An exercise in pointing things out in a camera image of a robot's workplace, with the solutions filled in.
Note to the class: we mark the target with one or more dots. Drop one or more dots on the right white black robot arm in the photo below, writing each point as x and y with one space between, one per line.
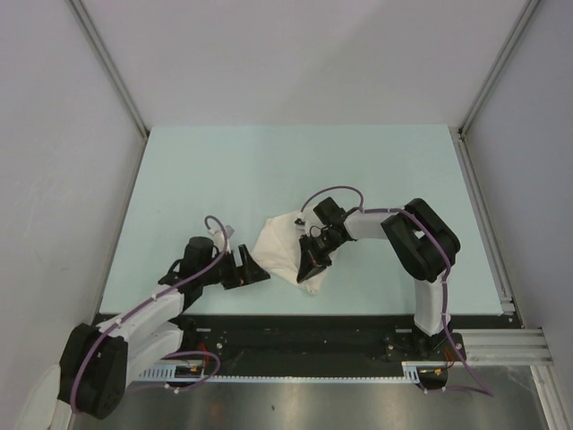
425 246

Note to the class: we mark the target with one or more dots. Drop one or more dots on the aluminium front rail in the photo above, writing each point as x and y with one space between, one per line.
506 347

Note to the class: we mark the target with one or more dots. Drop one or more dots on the right aluminium frame post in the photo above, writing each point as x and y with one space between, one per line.
507 50

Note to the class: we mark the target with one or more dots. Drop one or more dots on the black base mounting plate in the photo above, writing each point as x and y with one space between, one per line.
324 346

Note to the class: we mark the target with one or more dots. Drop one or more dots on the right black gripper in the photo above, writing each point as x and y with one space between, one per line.
312 261

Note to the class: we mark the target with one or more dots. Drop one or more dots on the right aluminium side rail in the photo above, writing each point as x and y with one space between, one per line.
491 245

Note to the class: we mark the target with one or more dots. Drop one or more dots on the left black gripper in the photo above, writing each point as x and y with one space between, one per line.
252 271

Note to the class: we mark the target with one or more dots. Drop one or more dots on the white cloth napkin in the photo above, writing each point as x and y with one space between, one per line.
277 250

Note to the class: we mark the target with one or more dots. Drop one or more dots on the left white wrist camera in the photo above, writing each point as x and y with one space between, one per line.
221 238

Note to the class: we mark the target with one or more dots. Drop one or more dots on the aluminium frame post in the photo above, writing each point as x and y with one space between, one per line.
90 31
507 50

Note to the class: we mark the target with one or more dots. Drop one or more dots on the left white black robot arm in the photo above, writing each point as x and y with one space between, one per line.
100 361

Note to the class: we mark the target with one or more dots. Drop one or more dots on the left aluminium frame post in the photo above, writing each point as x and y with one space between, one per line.
90 31

